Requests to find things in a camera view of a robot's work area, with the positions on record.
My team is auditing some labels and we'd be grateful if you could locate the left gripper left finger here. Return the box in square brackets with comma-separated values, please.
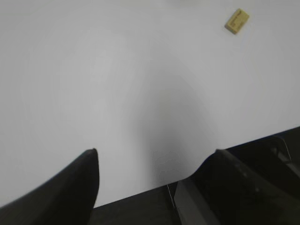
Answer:
[0, 149, 99, 225]

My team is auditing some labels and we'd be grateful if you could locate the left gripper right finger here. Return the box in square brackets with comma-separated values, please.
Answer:
[187, 149, 300, 225]

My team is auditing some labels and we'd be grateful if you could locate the yellow eraser middle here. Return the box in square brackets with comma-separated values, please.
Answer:
[225, 8, 249, 35]

